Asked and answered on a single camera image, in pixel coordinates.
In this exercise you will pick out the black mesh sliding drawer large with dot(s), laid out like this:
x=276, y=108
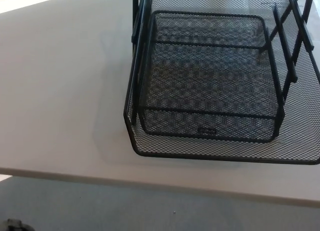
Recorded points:
x=200, y=152

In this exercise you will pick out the black mesh drawer with label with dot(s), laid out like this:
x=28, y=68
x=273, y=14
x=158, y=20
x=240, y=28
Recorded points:
x=207, y=91

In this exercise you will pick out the dark grey robot body part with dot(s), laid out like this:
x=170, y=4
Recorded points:
x=17, y=226

